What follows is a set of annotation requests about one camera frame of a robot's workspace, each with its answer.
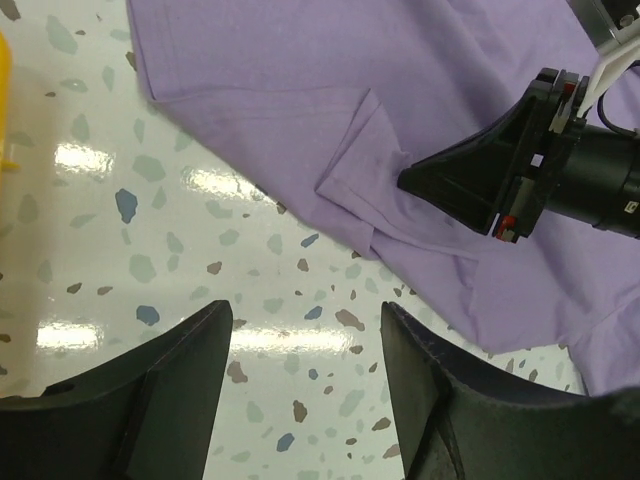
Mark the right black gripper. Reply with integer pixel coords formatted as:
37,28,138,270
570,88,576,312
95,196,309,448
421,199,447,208
397,68,590,243

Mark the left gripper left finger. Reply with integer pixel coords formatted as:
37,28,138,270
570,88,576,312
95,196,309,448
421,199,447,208
1,300,233,480

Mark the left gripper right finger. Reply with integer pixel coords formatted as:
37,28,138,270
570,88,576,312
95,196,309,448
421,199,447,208
381,302,639,479

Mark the purple t shirt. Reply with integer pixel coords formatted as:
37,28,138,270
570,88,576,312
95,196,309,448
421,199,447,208
127,1,639,395

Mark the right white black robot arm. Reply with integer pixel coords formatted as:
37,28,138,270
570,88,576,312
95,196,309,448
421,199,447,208
397,68,639,243

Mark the yellow plastic tray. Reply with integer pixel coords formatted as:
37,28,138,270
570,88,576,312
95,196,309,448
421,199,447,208
0,35,18,173

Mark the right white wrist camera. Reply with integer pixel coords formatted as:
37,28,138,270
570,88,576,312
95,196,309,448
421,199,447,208
567,0,639,116

